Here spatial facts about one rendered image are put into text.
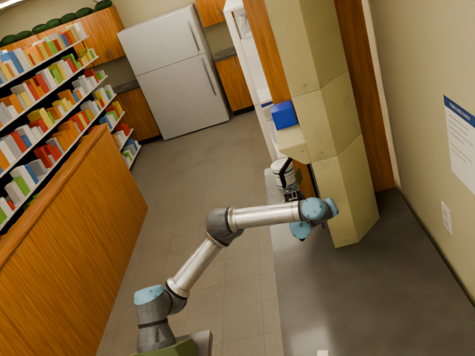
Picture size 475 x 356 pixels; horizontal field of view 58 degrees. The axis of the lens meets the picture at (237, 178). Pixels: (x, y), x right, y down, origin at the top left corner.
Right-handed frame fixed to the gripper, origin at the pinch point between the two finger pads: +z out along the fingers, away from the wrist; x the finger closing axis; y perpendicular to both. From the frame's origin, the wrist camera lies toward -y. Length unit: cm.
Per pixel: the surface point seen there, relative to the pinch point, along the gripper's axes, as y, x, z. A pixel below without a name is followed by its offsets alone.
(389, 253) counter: -34, -32, -17
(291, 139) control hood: 23.0, -5.9, 2.2
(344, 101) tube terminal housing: 31.7, -31.1, 4.3
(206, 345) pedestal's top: -34, 51, -45
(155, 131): -111, 211, 496
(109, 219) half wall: -79, 184, 176
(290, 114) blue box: 28.5, -8.5, 16.5
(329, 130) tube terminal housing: 25.2, -21.5, -4.8
